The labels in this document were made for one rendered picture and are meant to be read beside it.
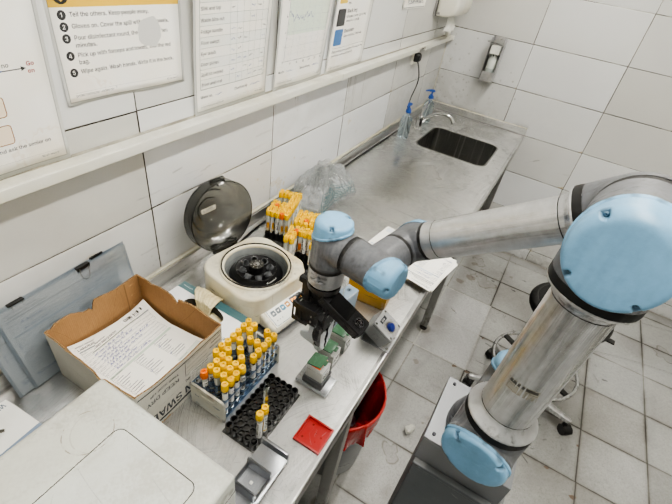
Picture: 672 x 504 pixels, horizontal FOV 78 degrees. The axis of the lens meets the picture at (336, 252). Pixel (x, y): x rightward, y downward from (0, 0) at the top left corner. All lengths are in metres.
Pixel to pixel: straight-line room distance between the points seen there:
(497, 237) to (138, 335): 0.85
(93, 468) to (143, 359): 0.43
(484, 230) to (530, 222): 0.07
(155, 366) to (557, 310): 0.84
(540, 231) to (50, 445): 0.76
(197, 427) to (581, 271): 0.82
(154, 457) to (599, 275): 0.61
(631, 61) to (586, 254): 2.53
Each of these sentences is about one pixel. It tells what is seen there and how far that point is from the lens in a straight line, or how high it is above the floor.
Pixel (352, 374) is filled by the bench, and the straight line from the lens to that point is 1.14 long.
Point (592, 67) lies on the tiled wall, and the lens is 3.02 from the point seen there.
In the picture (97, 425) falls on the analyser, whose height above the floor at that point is 1.18.
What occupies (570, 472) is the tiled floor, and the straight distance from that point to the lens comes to 2.38.
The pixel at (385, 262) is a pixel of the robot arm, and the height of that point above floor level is 1.34.
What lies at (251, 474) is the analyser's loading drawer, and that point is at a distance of 0.95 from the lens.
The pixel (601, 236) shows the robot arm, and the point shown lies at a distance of 0.52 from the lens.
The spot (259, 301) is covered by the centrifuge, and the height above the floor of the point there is 0.98.
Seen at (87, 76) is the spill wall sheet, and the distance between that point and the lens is 1.01.
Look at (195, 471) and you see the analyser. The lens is 0.67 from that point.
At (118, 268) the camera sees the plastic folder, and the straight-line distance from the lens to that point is 1.20.
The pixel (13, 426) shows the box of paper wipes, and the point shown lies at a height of 0.93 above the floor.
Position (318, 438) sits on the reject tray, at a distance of 1.03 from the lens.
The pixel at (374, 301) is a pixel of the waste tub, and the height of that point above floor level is 0.90.
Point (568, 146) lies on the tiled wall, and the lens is 3.12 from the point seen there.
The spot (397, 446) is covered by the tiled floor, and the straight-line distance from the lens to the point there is 2.08.
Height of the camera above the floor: 1.78
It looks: 37 degrees down
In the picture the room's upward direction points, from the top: 10 degrees clockwise
